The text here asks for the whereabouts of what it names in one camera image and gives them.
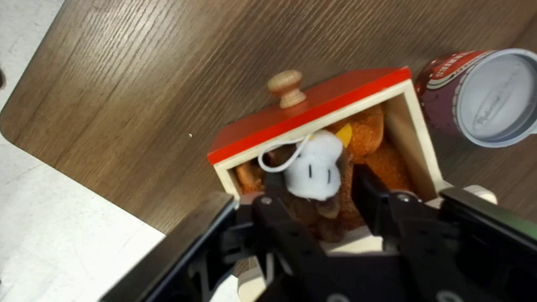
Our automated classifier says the pale wooden drawer housing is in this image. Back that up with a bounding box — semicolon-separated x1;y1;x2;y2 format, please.
233;182;500;302

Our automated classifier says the red drawer with wooden knob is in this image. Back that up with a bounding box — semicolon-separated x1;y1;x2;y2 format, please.
205;65;448;226

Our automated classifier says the purple red can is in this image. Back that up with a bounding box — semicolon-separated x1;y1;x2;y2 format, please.
414;46;537;150

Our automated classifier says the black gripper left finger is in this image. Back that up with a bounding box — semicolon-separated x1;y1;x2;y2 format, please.
99;172;337;302

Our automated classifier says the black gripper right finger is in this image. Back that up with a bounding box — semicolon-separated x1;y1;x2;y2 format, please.
351;164;537;260

